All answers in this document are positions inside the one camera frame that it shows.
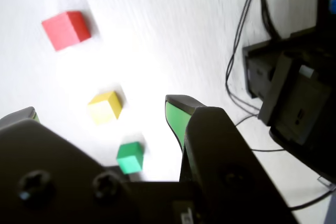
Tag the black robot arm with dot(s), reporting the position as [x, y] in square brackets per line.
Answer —
[294, 103]

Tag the green cube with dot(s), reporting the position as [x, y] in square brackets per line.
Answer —
[130, 158]

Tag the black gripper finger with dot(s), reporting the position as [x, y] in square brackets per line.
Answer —
[39, 169]
[223, 142]

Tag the red cube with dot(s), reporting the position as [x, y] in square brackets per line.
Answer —
[65, 31]

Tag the yellow cube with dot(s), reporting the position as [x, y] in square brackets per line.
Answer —
[106, 107]

